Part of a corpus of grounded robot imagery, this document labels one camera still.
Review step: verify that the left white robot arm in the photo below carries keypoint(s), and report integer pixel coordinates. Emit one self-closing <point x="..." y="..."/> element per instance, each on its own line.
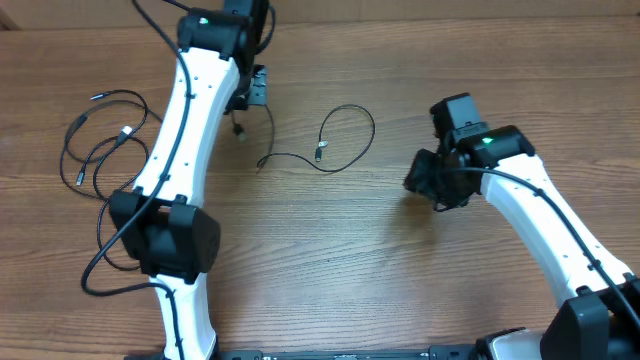
<point x="161" y="221"/>

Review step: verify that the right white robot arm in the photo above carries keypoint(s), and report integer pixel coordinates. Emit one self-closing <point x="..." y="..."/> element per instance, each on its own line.
<point x="597" y="294"/>

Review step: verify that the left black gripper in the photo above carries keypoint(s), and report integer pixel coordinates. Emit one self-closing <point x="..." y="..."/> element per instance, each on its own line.
<point x="257" y="94"/>

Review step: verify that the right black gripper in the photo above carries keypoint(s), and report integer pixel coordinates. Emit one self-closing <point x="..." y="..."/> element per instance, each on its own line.
<point x="418" y="182"/>

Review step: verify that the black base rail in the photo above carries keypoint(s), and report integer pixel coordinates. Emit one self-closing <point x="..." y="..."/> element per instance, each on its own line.
<point x="375" y="354"/>

